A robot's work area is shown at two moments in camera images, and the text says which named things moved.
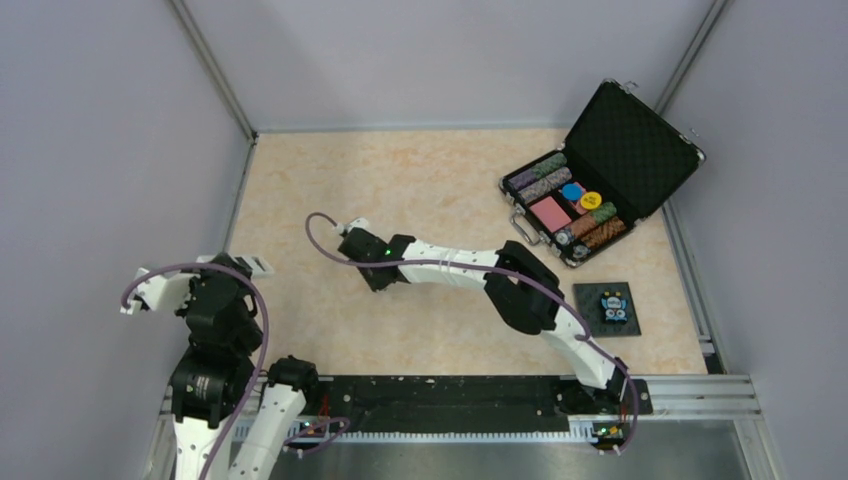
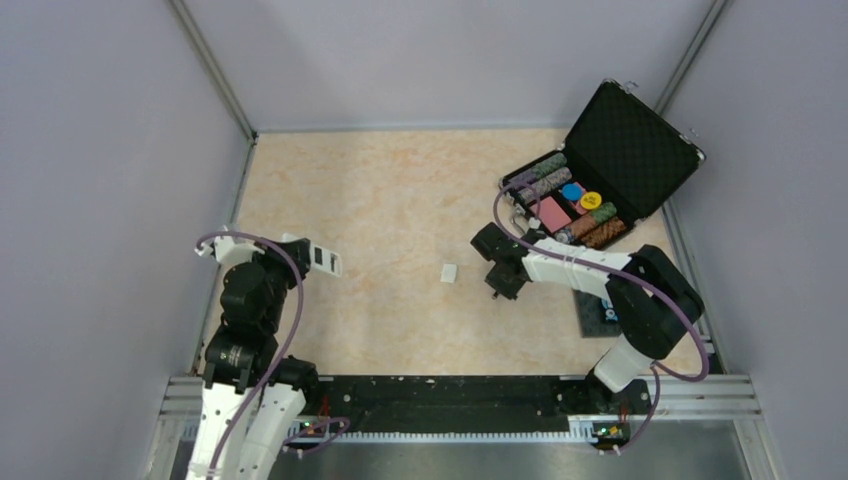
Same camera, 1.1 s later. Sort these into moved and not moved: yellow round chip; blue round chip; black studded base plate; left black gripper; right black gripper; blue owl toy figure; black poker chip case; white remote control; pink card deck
Moved: white remote control; left black gripper; right black gripper
Not moved: blue owl toy figure; black poker chip case; yellow round chip; pink card deck; black studded base plate; blue round chip
